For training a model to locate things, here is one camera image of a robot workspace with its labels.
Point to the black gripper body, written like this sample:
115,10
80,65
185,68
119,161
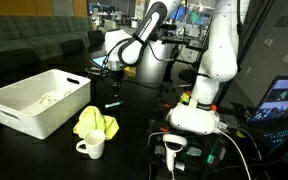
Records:
117,76

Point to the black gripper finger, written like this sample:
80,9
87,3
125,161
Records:
116,89

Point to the green marker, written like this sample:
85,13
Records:
113,104

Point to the yellow towel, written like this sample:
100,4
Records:
92,119

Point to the white towel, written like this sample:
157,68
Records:
52,97

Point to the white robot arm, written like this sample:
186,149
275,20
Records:
219,62

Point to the white plastic basket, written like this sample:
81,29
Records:
20,110

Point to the tablet with lit screen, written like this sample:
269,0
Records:
98,62

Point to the white mug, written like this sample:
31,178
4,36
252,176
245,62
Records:
93,144

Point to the white VR headset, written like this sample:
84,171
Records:
196,120

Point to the white VR controller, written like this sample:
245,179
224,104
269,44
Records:
173,144

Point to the green plaid sofa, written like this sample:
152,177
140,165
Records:
42,34

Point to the open laptop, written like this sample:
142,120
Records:
268,122

